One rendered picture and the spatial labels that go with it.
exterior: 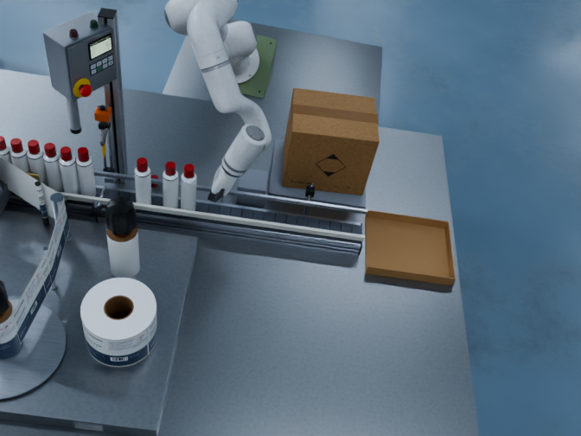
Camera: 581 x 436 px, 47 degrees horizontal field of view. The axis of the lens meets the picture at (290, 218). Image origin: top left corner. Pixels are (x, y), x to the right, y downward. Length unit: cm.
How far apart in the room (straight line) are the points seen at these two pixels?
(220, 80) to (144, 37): 267
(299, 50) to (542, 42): 272
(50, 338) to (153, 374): 31
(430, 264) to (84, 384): 120
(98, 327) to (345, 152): 102
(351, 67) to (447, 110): 146
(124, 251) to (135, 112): 87
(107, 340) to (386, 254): 101
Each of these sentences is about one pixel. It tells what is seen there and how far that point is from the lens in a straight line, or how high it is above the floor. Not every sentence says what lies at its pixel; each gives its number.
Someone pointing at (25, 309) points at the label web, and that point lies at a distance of 194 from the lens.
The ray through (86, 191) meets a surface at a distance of 230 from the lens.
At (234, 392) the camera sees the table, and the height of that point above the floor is 83.
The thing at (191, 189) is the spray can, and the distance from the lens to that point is 218.
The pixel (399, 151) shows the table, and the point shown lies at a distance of 273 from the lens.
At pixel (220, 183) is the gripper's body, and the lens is 210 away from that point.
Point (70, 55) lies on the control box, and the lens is 197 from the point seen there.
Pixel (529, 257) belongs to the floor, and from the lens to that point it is 375.
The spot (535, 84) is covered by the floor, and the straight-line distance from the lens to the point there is 499.
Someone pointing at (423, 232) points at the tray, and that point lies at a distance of 245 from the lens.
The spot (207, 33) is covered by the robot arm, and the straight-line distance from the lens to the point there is 196.
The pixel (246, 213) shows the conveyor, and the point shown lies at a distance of 229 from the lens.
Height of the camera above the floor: 259
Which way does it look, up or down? 48 degrees down
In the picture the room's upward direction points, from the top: 11 degrees clockwise
